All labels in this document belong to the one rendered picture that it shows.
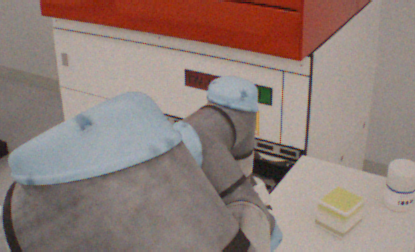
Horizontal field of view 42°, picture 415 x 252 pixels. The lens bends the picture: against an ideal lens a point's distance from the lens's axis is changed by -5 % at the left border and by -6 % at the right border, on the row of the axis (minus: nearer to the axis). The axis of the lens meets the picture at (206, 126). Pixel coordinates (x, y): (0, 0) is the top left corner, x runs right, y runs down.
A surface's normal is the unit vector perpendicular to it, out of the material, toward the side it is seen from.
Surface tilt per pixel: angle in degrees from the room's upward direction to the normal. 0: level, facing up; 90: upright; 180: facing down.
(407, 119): 90
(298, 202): 0
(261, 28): 90
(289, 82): 90
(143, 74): 90
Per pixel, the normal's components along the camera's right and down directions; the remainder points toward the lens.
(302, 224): -0.02, -0.88
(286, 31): -0.50, 0.42
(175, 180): 0.63, -0.40
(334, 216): -0.72, 0.34
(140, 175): 0.41, -0.26
